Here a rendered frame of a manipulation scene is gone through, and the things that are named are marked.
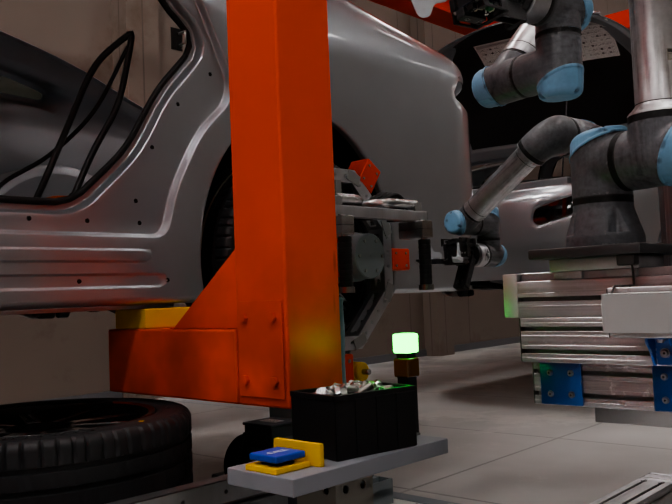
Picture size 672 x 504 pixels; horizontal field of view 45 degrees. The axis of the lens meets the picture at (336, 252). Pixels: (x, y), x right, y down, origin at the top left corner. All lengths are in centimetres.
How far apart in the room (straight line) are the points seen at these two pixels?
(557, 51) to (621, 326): 48
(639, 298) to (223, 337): 86
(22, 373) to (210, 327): 430
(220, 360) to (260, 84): 60
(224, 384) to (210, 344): 10
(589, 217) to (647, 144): 18
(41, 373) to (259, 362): 453
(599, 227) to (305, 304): 60
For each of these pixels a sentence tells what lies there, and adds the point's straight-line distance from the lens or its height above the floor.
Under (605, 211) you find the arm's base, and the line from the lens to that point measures 162.
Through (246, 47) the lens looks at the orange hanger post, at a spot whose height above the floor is 128.
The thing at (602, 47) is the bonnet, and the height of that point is 221.
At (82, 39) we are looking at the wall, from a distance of 662.
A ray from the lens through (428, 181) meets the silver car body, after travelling 289.
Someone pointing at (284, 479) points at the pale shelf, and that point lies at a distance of 137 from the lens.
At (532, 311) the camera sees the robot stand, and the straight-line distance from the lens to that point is 167.
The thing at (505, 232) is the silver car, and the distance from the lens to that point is 469.
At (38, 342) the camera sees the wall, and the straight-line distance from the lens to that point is 611.
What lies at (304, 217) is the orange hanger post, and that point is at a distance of 167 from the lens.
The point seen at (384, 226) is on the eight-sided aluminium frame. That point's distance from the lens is 252.
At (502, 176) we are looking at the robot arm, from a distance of 239.
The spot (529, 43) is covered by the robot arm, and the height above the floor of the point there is 119.
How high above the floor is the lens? 75
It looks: 3 degrees up
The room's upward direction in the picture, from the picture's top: 2 degrees counter-clockwise
